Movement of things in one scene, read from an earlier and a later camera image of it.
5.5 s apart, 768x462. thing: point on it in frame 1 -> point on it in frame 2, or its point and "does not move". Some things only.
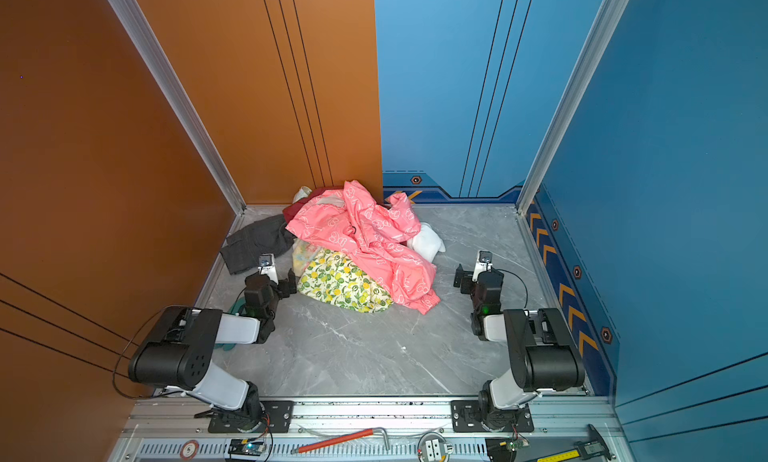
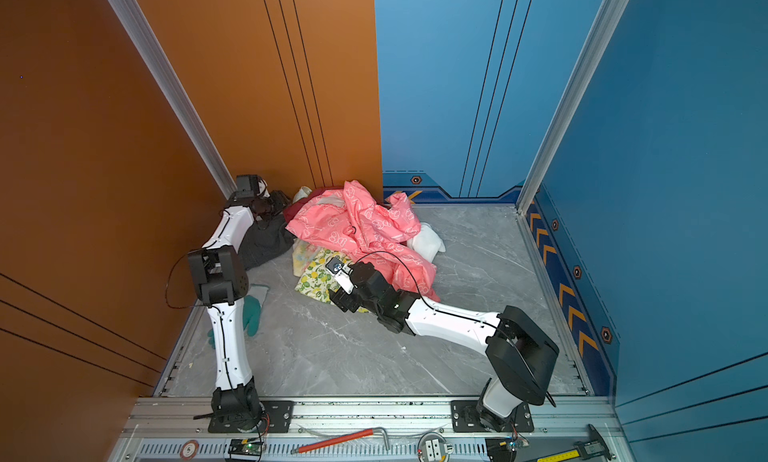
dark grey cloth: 243,249 does not move
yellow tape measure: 561,456 does not move
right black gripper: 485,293 -> 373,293
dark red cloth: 288,213 does not move
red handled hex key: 343,438 does not move
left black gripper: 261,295 -> 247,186
